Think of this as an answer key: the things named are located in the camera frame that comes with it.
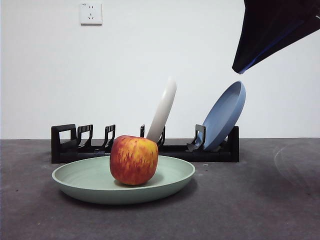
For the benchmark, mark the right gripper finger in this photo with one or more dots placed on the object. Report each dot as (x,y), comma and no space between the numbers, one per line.
(300,33)
(265,25)

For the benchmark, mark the red yellow apple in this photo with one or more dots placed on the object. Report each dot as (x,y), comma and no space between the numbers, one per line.
(133,160)

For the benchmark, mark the green plate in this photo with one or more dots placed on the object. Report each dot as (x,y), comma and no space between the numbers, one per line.
(82,190)

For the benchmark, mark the blue plate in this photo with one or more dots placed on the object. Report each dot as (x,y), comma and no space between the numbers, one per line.
(222,117)

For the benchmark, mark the white plate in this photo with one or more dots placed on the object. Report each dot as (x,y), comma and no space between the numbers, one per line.
(163,107)

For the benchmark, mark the black plate rack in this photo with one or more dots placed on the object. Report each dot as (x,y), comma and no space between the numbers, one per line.
(215,157)

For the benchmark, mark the white wall socket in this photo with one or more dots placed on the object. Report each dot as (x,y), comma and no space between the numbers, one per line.
(91,13)

